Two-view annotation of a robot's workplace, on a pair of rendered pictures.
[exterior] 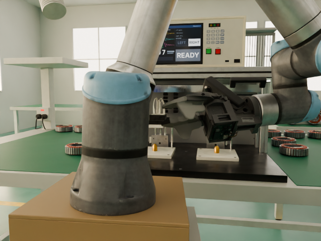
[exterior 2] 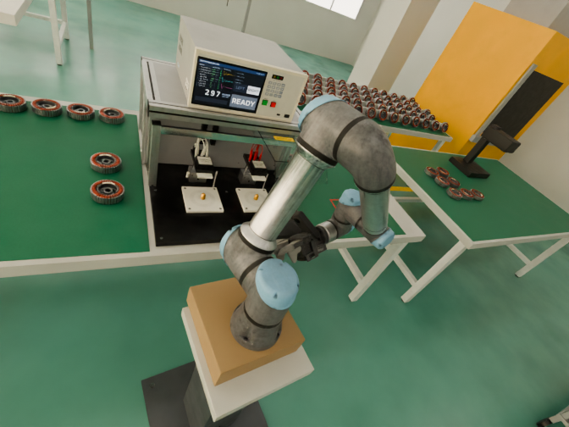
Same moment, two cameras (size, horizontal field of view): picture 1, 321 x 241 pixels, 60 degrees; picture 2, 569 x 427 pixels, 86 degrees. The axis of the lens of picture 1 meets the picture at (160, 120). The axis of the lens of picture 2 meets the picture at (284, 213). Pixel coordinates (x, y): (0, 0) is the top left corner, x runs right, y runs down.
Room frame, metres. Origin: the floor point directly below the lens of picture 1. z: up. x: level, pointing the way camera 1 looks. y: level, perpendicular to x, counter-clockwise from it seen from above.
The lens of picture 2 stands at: (0.19, 0.48, 1.64)
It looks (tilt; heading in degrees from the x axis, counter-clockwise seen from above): 38 degrees down; 313
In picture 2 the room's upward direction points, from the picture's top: 25 degrees clockwise
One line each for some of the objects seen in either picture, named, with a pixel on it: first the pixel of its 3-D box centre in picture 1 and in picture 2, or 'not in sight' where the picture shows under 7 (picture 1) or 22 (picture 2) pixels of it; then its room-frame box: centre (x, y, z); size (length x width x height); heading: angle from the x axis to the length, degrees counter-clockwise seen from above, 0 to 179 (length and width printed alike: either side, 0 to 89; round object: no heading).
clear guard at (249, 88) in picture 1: (241, 86); (290, 153); (1.04, -0.30, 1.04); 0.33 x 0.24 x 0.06; 171
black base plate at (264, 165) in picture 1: (185, 156); (228, 200); (1.08, -0.10, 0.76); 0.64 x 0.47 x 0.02; 81
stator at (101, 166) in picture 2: not in sight; (106, 163); (1.37, 0.34, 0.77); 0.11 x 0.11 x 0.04
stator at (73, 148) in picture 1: (78, 148); (107, 191); (1.19, 0.36, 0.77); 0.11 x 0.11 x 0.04
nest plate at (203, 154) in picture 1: (216, 154); (255, 199); (1.05, -0.22, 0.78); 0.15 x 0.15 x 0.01; 81
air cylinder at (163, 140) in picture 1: (160, 140); (197, 174); (1.23, 0.00, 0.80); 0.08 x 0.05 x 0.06; 81
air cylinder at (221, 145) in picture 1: (215, 141); (247, 176); (1.19, -0.24, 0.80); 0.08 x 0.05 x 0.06; 81
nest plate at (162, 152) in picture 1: (155, 151); (202, 199); (1.09, 0.02, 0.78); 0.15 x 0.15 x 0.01; 81
